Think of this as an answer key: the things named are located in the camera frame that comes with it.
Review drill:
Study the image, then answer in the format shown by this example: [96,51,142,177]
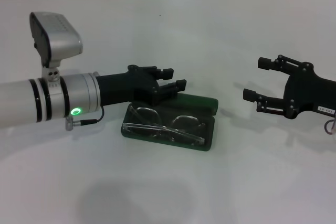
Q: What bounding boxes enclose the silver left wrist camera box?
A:
[28,11,84,69]

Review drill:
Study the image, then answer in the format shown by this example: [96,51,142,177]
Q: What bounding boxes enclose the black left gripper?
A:
[96,64,187,107]

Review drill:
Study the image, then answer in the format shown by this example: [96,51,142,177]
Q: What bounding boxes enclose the green glasses case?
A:
[120,92,219,153]

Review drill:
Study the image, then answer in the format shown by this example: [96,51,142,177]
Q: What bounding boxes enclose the right arm cable with plugs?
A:
[324,119,336,136]

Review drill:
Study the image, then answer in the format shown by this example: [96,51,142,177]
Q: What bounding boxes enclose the arm cable with plugs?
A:
[324,119,336,136]
[65,106,105,131]

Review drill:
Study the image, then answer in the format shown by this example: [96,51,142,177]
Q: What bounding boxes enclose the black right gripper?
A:
[243,54,336,120]

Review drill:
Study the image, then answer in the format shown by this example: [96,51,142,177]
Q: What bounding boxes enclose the clear white glasses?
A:
[123,104,206,146]

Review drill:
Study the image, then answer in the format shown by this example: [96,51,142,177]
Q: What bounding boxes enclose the left arm cable with plugs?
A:
[65,106,105,131]

